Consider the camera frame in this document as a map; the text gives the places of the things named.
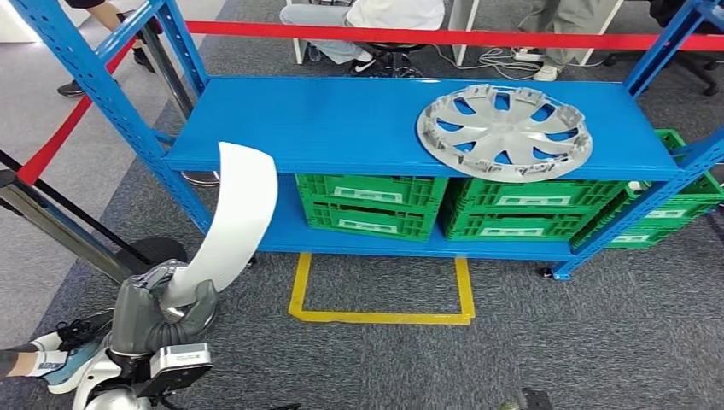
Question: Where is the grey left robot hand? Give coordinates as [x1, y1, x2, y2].
[110, 259, 219, 358]

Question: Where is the white curved plastic part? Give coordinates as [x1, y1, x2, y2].
[161, 141, 279, 309]

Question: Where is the blue metal shelf rack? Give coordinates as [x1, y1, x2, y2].
[11, 0, 724, 283]

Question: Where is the person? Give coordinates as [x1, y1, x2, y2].
[0, 309, 115, 396]
[279, 0, 447, 78]
[56, 0, 156, 98]
[517, 0, 609, 82]

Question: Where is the green plastic crate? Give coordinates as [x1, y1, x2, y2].
[441, 209, 601, 243]
[571, 217, 686, 250]
[302, 201, 445, 243]
[599, 128, 724, 227]
[447, 178, 629, 220]
[295, 173, 451, 212]

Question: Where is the yellow floor tape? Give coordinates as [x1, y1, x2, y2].
[288, 253, 476, 326]

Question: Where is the chrome base stool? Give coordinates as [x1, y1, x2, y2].
[361, 42, 425, 79]

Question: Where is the silver wheel hubcap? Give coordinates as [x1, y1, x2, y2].
[416, 83, 594, 184]

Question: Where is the white desk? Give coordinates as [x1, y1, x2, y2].
[285, 0, 623, 67]

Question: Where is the black office chair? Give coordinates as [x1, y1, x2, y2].
[602, 0, 724, 97]

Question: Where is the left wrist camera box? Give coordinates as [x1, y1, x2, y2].
[135, 343, 213, 400]

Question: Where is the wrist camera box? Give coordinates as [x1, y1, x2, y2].
[135, 343, 213, 400]
[517, 387, 554, 410]

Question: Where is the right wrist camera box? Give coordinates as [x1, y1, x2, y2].
[517, 387, 554, 410]

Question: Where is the white floor cable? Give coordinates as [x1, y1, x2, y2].
[429, 44, 546, 82]

